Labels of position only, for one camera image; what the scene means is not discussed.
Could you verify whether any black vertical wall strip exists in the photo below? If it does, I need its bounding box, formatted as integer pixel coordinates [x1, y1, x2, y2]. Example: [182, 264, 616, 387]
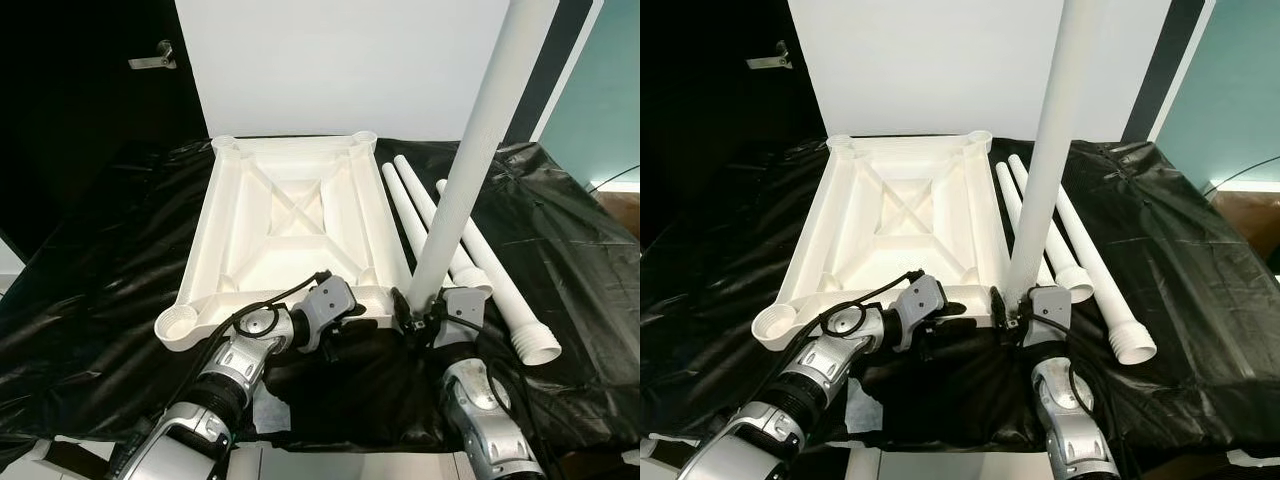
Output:
[1120, 0, 1208, 143]
[500, 0, 596, 146]

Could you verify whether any brown wooden furniture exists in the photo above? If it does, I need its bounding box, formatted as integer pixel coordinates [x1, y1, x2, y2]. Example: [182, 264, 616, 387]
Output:
[600, 190, 641, 236]
[1210, 190, 1280, 246]

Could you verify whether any silver door handle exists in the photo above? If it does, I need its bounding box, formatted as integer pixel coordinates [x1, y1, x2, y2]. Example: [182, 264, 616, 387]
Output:
[128, 40, 178, 71]
[745, 40, 794, 71]

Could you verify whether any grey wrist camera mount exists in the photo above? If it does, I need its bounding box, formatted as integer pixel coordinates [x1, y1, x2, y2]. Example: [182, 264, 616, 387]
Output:
[885, 275, 946, 351]
[295, 275, 359, 351]
[440, 288, 488, 349]
[1020, 285, 1073, 346]

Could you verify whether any white plastic table leg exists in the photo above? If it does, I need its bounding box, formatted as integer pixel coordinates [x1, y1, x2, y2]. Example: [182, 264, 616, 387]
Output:
[1007, 153, 1098, 301]
[1055, 190, 1159, 366]
[392, 153, 498, 299]
[380, 163, 431, 263]
[993, 162, 1031, 261]
[405, 0, 561, 311]
[1003, 0, 1108, 306]
[435, 180, 564, 367]

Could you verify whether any thin black wall cable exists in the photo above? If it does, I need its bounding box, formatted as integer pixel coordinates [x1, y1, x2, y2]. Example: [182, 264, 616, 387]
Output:
[1205, 155, 1280, 196]
[588, 165, 641, 193]

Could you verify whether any black plastic cover sheet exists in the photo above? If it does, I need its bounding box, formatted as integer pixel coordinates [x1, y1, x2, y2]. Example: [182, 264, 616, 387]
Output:
[640, 138, 1280, 461]
[0, 138, 641, 451]

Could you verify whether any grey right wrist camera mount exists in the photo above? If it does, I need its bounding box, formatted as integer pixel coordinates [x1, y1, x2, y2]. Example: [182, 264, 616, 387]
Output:
[1020, 285, 1073, 346]
[440, 288, 488, 349]

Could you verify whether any white plastic table top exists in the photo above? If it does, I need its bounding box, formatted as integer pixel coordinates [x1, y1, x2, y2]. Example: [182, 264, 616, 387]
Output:
[155, 130, 421, 353]
[750, 130, 1011, 351]

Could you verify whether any black door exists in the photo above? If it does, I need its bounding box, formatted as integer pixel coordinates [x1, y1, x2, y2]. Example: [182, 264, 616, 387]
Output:
[640, 0, 829, 251]
[0, 0, 211, 256]

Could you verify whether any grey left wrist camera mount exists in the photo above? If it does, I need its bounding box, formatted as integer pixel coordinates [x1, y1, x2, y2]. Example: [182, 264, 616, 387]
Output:
[885, 275, 946, 351]
[295, 275, 359, 351]

